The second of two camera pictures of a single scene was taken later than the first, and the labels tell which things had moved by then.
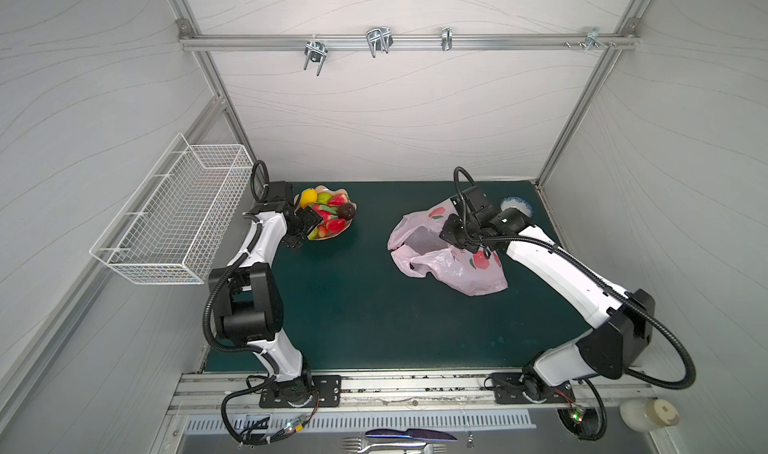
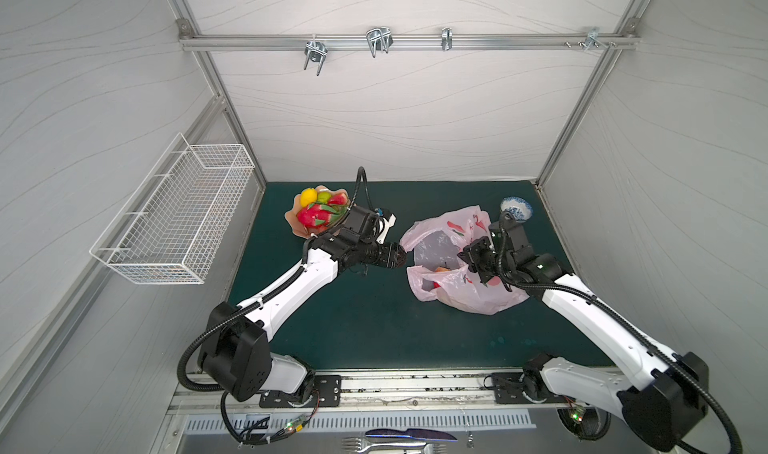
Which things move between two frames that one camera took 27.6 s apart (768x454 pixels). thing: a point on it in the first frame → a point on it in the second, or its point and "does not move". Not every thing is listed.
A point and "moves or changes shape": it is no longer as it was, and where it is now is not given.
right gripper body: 454,233 → 477,256
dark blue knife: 415,433 does not move
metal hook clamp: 447,38 does not move
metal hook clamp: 380,39 does not move
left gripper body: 302,223 → 380,255
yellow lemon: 308,197 does not move
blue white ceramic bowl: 515,202 does not move
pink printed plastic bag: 417,246 moves or changes shape
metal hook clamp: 315,51 does not move
